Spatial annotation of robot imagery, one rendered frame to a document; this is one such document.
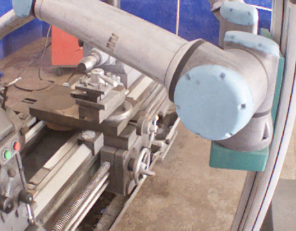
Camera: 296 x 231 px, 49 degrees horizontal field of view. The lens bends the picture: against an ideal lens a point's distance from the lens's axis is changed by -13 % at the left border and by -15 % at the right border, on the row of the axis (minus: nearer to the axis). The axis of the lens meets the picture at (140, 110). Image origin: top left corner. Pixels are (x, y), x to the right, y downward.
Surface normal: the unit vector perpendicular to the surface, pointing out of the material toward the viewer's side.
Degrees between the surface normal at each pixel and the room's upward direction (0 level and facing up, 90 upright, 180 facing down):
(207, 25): 90
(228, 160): 90
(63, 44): 90
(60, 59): 90
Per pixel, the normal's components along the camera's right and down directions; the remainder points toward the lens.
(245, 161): -0.20, 0.44
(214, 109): -0.50, 0.40
